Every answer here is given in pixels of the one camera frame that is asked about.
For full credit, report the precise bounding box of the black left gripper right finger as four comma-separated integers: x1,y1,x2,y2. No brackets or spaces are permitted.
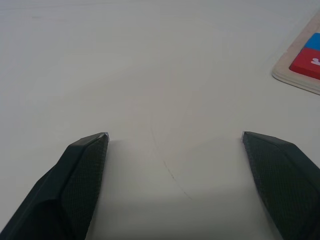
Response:
241,130,320,240

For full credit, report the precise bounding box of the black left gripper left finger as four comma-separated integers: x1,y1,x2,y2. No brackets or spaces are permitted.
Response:
0,132,111,240

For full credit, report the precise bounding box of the wooden letter tray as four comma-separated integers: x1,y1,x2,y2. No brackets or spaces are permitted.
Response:
271,11,320,96

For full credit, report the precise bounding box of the red letter tile r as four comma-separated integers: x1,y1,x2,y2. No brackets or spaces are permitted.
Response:
289,47,320,81

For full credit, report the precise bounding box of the blue letter tile o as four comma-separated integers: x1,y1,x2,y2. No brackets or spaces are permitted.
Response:
304,32,320,51

